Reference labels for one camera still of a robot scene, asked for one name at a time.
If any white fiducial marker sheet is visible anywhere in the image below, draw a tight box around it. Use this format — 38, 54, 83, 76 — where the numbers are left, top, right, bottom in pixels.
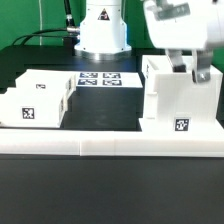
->
77, 72, 142, 88

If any white rear drawer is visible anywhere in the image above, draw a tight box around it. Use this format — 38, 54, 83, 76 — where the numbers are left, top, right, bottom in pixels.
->
16, 69, 76, 97

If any white drawer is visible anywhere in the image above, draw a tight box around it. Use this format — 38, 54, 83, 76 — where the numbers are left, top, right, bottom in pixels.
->
16, 69, 76, 97
0, 89, 66, 128

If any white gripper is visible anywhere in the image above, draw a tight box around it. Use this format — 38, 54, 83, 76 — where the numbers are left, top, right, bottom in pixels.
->
143, 0, 224, 83

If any black cable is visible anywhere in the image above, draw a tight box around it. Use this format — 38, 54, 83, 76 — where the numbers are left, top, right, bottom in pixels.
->
12, 0, 81, 47

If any white drawer cabinet box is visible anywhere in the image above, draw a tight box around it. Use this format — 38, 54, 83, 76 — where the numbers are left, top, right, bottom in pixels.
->
139, 55, 222, 132

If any white L-shaped fence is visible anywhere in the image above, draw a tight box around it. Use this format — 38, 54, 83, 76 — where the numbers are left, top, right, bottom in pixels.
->
0, 129, 224, 158

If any white front drawer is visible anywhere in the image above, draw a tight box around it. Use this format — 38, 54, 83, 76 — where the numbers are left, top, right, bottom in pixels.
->
0, 89, 66, 128

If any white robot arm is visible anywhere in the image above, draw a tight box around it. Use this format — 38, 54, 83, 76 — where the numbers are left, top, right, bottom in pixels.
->
75, 0, 224, 83

